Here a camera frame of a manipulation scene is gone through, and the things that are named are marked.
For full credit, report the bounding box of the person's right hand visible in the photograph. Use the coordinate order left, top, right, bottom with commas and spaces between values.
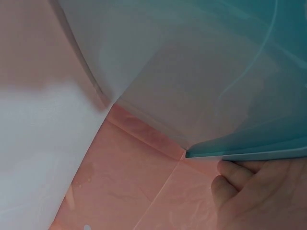
210, 157, 307, 230

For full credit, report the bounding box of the teal translucent plastic folder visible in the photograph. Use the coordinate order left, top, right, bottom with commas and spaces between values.
167, 0, 307, 161

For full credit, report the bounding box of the translucent grey plastic sheet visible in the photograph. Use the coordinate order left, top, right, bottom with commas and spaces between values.
54, 0, 269, 151

